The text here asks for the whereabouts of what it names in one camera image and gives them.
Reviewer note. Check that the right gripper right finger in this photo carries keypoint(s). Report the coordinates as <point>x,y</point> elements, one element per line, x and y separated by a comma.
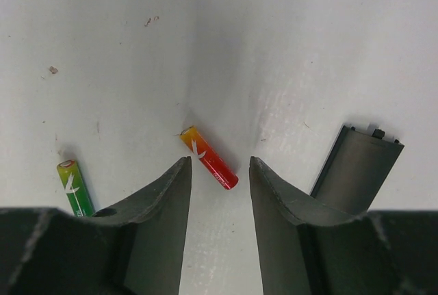
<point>304,246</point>

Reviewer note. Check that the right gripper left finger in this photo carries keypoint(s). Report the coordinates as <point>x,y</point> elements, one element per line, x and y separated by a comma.
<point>153,222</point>

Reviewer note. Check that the green AAA battery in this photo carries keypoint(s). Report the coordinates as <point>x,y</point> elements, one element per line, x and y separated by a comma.
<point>75,188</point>

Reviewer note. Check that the black battery cover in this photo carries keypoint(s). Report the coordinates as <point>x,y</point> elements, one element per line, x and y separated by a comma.
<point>355,169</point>

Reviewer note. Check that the red AAA battery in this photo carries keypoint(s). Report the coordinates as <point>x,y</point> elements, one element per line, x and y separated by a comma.
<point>205,153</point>

